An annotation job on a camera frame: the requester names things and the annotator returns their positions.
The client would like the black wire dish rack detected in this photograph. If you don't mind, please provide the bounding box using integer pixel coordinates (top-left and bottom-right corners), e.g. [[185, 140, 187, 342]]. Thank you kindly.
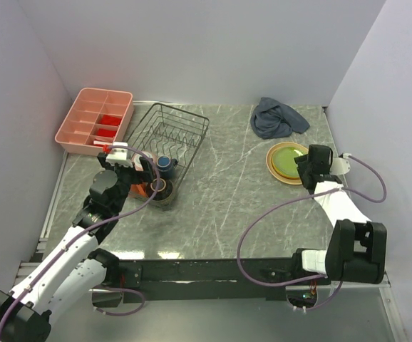
[[125, 103, 210, 207]]

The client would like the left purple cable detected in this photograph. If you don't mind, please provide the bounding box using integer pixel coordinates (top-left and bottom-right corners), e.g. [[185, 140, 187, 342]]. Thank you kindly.
[[0, 141, 163, 342]]

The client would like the red patterned white bowl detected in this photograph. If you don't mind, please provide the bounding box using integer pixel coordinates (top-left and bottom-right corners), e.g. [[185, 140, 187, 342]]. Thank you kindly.
[[131, 151, 157, 171]]

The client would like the pink plastic divided organizer tray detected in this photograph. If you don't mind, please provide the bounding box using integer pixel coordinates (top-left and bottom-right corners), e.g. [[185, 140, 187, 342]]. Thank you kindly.
[[55, 88, 134, 157]]

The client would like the yellow plate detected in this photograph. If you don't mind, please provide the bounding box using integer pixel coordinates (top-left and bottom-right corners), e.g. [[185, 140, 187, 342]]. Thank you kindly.
[[266, 142, 308, 185]]

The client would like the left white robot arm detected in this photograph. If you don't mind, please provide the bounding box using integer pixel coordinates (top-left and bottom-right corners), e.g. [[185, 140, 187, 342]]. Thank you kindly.
[[0, 145, 162, 341]]

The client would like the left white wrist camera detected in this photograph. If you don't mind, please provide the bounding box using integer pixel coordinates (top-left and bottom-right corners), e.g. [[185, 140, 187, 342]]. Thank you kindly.
[[103, 142, 131, 167]]

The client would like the grey-blue crumpled cloth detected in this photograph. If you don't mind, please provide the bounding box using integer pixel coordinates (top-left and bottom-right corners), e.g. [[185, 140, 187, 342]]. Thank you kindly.
[[250, 97, 310, 140]]

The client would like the green plate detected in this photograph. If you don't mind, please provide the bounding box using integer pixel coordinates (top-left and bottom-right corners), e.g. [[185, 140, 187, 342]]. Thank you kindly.
[[272, 146, 309, 177]]

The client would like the black glazed bowl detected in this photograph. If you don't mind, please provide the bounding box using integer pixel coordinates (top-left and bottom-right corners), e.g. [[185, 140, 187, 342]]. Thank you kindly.
[[145, 178, 175, 207]]

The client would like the orange ceramic mug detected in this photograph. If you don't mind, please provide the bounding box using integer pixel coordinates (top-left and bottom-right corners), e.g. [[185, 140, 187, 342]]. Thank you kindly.
[[128, 183, 147, 198]]

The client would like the blue ceramic mug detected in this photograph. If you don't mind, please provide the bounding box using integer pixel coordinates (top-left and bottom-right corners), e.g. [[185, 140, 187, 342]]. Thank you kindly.
[[156, 155, 178, 180]]

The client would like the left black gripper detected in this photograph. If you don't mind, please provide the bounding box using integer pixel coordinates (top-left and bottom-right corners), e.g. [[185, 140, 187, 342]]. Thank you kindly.
[[98, 153, 153, 212]]

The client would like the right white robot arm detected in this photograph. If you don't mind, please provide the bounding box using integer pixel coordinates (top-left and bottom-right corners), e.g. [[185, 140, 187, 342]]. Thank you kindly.
[[290, 145, 387, 284]]

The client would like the red white item in tray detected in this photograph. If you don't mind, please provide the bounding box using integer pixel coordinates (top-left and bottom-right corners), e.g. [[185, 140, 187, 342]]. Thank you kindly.
[[93, 140, 113, 147]]

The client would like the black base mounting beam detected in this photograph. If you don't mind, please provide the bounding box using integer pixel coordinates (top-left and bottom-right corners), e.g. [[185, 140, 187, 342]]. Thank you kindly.
[[84, 256, 331, 304]]

